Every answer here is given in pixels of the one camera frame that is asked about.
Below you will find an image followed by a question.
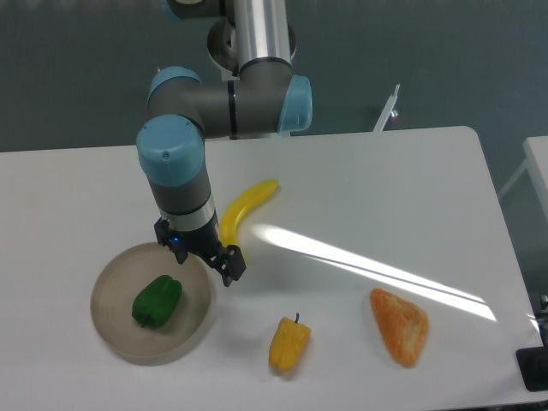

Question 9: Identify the yellow bell pepper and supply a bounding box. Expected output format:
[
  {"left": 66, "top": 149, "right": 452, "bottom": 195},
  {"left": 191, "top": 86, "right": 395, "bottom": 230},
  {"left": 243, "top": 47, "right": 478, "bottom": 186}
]
[{"left": 268, "top": 313, "right": 312, "bottom": 373}]

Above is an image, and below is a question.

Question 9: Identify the beige round plate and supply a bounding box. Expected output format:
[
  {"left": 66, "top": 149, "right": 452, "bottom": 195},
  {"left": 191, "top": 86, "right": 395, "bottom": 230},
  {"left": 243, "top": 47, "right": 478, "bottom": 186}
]
[{"left": 90, "top": 242, "right": 215, "bottom": 366}]

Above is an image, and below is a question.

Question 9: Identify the green bell pepper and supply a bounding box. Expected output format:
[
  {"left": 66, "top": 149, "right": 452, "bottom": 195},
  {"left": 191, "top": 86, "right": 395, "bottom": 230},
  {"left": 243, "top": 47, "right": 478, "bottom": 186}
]
[{"left": 132, "top": 275, "right": 182, "bottom": 328}]

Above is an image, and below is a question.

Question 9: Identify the white metal bracket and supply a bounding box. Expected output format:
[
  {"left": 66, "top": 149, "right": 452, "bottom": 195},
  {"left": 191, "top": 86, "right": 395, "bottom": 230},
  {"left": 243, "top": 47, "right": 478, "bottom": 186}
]
[{"left": 372, "top": 83, "right": 401, "bottom": 133}]

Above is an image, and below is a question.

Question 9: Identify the black device at table edge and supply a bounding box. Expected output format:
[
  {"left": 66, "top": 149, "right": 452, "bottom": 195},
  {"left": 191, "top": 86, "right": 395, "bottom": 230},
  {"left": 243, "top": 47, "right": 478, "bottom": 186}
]
[{"left": 515, "top": 347, "right": 547, "bottom": 392}]

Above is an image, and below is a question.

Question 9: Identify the white side table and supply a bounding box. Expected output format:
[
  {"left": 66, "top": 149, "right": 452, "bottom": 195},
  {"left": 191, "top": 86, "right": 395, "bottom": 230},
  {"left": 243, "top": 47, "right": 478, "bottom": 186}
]
[{"left": 497, "top": 136, "right": 548, "bottom": 206}]

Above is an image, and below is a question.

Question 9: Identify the orange bread slice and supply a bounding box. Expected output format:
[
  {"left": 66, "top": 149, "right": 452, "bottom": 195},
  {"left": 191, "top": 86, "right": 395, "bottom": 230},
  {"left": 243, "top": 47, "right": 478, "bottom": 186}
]
[{"left": 369, "top": 288, "right": 430, "bottom": 367}]

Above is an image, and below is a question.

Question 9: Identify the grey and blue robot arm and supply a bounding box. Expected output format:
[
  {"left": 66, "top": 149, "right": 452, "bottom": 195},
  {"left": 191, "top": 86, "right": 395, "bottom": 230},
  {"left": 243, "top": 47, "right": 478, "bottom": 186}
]
[{"left": 136, "top": 1, "right": 313, "bottom": 285}]

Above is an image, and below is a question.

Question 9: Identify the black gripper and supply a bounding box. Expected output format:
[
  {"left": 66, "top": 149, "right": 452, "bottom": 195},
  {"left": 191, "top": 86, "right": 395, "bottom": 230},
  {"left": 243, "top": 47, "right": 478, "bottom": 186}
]
[{"left": 154, "top": 217, "right": 247, "bottom": 287}]

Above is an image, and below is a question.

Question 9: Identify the yellow banana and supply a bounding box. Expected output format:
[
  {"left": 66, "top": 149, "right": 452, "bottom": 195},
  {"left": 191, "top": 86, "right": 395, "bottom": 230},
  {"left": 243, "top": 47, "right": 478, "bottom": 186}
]
[{"left": 219, "top": 178, "right": 279, "bottom": 247}]

